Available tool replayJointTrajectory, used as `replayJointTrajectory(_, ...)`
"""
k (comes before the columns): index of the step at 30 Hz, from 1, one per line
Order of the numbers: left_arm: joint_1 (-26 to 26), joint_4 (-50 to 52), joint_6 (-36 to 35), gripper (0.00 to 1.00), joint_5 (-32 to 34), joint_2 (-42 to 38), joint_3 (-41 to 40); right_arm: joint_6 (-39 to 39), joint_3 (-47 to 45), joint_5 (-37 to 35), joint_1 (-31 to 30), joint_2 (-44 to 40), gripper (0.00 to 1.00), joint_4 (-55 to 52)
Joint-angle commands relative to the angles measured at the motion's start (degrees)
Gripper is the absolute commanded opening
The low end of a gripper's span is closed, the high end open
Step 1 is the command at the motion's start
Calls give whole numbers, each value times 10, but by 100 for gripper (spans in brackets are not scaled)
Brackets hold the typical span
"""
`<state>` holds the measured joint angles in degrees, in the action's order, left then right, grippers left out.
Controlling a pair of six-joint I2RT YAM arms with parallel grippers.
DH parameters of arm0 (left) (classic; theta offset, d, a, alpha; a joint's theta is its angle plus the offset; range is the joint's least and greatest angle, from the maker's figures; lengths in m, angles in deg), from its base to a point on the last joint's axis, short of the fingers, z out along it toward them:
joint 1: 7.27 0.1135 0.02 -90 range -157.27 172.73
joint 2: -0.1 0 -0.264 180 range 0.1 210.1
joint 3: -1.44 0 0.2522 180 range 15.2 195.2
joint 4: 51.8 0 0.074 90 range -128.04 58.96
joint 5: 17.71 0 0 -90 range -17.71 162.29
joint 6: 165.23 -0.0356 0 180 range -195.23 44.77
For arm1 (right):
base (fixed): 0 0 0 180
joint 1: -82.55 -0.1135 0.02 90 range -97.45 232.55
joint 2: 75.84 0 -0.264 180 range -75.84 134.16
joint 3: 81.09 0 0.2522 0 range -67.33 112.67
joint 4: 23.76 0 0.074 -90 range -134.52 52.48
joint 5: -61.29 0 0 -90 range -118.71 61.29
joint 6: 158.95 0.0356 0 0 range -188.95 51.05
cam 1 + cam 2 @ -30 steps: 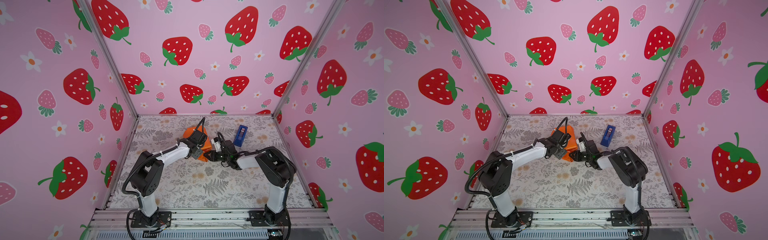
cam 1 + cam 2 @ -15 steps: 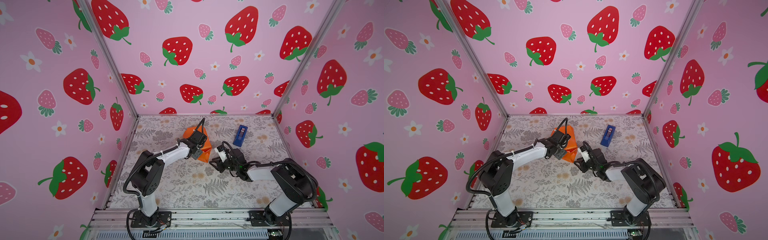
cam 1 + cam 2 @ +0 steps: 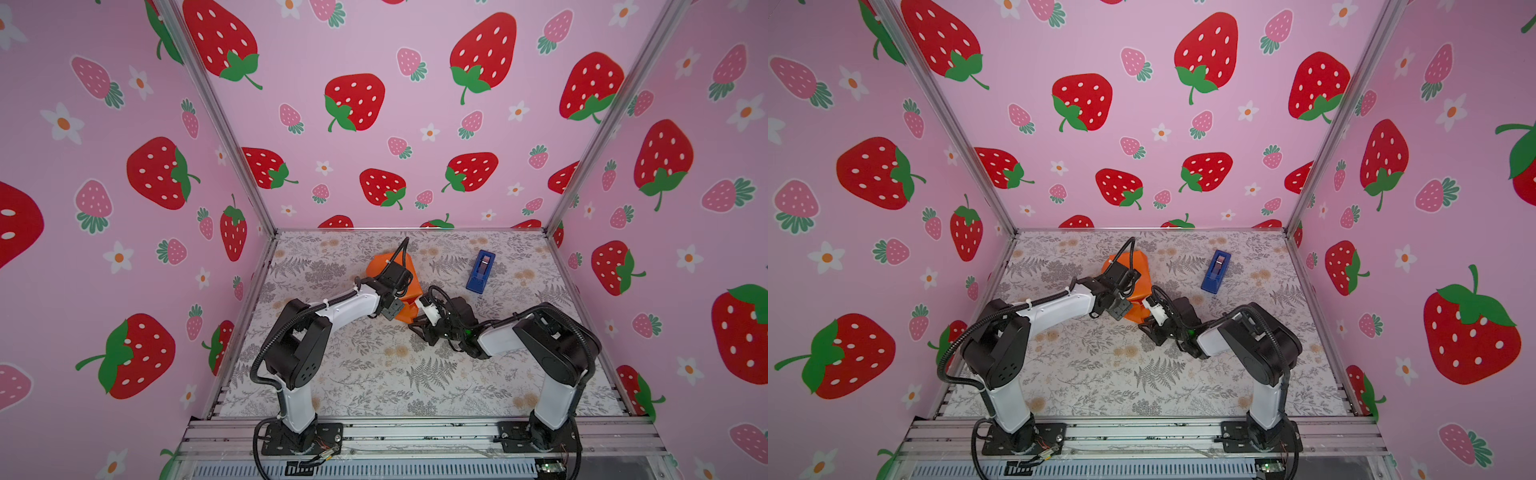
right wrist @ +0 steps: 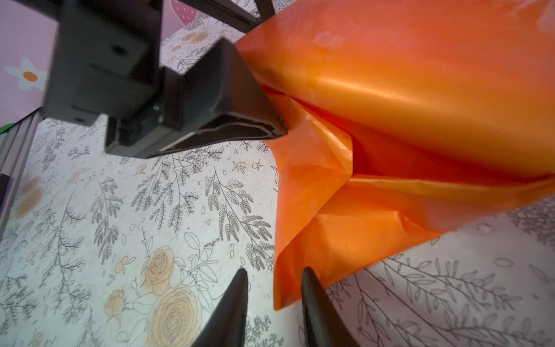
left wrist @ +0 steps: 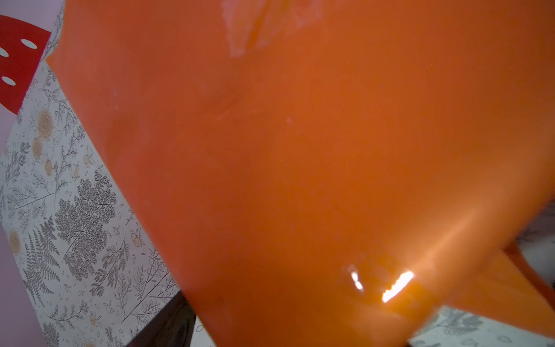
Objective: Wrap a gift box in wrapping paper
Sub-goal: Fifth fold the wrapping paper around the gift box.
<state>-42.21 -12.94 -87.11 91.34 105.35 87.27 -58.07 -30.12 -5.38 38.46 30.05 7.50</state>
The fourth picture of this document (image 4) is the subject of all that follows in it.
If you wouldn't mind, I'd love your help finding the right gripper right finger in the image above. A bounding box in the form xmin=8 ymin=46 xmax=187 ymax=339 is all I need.
xmin=301 ymin=267 xmax=359 ymax=347

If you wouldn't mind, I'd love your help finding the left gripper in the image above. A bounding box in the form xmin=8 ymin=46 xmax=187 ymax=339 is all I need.
xmin=21 ymin=1 xmax=288 ymax=159

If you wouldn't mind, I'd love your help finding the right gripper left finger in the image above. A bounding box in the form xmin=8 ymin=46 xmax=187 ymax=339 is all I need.
xmin=192 ymin=268 xmax=249 ymax=347

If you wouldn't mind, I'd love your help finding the orange wrapping paper sheet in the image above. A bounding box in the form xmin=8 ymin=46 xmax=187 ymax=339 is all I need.
xmin=236 ymin=1 xmax=554 ymax=309

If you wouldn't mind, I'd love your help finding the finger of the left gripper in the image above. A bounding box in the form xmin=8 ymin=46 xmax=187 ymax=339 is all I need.
xmin=182 ymin=0 xmax=276 ymax=33

